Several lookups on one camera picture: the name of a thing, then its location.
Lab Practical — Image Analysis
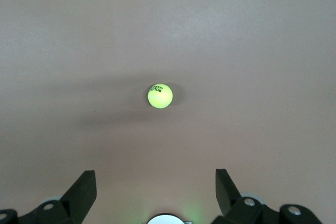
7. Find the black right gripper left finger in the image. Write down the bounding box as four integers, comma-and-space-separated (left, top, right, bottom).
0, 170, 97, 224

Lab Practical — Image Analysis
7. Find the yellow-green tennis ball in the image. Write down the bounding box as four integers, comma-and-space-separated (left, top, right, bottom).
147, 83, 174, 109

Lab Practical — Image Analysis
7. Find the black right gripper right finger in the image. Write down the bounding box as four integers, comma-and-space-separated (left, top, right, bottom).
211, 168, 323, 224

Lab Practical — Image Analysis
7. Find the brown table mat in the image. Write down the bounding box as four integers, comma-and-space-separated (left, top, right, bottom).
0, 0, 336, 224

